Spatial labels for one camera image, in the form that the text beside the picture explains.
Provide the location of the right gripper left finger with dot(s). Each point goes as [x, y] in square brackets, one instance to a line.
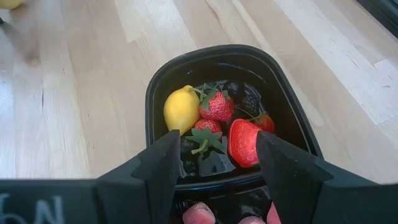
[158, 174]

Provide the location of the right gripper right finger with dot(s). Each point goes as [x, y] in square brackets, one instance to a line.
[286, 174]

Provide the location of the round black toy blackberry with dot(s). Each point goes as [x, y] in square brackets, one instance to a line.
[189, 166]

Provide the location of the small red toy strawberry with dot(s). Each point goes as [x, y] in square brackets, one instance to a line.
[265, 123]

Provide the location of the yellow toy lemon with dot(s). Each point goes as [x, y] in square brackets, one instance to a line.
[182, 109]
[9, 3]

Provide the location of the bumpy black toy blackberry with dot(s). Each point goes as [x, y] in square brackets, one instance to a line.
[250, 104]

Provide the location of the small smooth dark berry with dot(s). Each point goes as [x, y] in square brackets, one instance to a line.
[234, 88]

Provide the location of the black plastic tupperware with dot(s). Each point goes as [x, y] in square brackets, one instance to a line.
[280, 93]

